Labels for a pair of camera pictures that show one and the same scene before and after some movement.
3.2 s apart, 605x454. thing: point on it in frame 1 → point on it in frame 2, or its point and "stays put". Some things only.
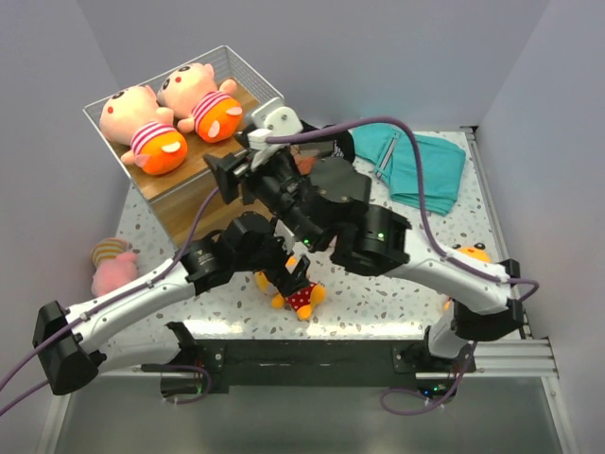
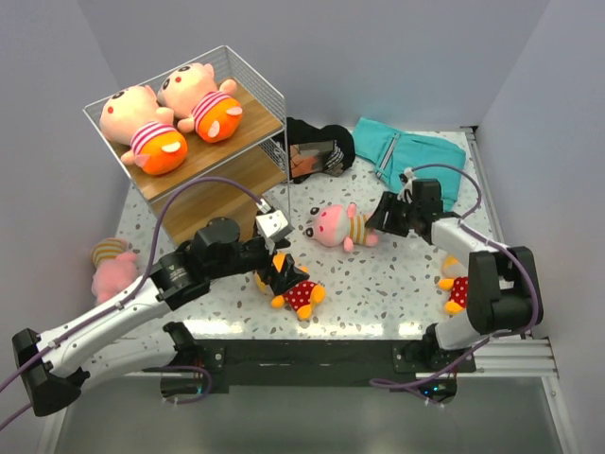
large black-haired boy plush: [192, 91] stays put
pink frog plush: [114, 265] stays put
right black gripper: [231, 171] → [388, 202]
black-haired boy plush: [130, 115] stays put
